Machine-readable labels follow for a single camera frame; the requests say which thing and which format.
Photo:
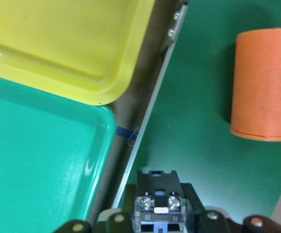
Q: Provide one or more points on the green plastic tray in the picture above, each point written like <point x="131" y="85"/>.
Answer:
<point x="53" y="152"/>

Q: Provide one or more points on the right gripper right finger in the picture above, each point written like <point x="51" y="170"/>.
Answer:
<point x="198" y="219"/>

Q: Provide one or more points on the green conveyor belt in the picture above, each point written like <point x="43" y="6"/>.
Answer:
<point x="186" y="127"/>

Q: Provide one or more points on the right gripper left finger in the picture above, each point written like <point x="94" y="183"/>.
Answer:
<point x="123" y="221"/>

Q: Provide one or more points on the plain orange cylinder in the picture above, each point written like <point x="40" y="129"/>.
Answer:
<point x="256" y="100"/>

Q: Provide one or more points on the yellow plastic tray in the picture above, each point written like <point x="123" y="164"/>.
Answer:
<point x="83" y="50"/>

